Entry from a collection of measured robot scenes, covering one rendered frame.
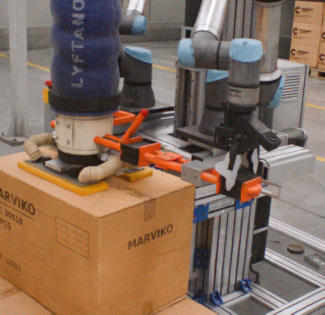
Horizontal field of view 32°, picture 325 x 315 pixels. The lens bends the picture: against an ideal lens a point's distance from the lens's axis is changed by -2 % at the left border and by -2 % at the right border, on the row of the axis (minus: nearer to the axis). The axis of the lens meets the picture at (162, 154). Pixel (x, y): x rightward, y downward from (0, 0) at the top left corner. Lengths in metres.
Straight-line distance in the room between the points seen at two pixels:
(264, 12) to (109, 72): 0.50
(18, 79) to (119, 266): 3.89
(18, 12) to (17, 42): 0.26
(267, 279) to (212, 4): 1.57
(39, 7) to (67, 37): 10.33
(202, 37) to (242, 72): 0.19
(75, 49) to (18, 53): 3.69
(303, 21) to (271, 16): 8.33
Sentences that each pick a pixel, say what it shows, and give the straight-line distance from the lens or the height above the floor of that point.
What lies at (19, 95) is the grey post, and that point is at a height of 0.43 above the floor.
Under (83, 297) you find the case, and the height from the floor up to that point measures 0.67.
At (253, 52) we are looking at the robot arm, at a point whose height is 1.41.
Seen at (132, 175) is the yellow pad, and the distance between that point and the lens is 1.80.
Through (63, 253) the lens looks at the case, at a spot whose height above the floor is 0.78.
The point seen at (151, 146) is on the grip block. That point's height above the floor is 1.10.
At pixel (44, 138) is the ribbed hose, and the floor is 1.03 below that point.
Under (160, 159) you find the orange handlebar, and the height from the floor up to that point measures 1.08.
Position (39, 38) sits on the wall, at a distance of 11.92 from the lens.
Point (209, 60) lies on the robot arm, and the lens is 1.47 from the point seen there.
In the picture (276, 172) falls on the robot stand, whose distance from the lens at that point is 2.05.
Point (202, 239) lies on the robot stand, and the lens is 2.45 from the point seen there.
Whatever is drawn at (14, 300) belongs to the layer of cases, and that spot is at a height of 0.54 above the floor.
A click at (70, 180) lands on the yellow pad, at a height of 0.97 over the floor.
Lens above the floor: 1.58
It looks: 18 degrees down
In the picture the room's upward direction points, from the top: 3 degrees clockwise
